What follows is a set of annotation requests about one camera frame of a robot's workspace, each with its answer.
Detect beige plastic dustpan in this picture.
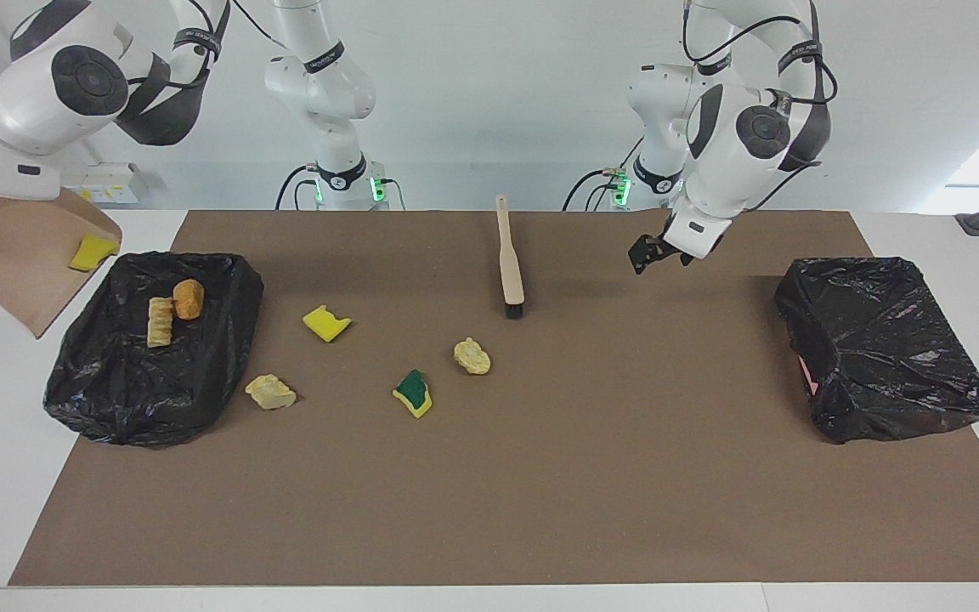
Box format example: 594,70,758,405
0,174,123,339

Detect beige brush with black bristles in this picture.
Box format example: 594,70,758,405
495,195,526,320

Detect small yellow green sponge piece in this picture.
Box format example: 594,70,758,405
68,235,121,273

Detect pale yellow pastry toy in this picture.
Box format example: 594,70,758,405
454,337,491,376

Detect orange striped croissant toy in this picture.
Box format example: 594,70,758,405
146,297,176,349

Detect large green yellow sponge piece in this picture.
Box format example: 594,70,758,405
393,368,434,420

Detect brown bread roll toy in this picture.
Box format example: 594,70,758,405
172,279,206,321

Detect plain yellow sponge piece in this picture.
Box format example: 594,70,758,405
302,304,353,343

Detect black plastic bin bag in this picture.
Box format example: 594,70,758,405
42,251,265,449
774,257,979,445

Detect brown table mat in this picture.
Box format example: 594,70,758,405
8,210,979,587

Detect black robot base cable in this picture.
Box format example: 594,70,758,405
275,164,322,211
562,166,633,212

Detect white wall socket box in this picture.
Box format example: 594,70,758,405
56,163,149,205

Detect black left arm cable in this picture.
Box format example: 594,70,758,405
680,0,839,107

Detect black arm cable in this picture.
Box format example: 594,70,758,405
680,0,839,107
124,0,288,94

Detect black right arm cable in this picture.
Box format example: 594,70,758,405
124,0,288,94

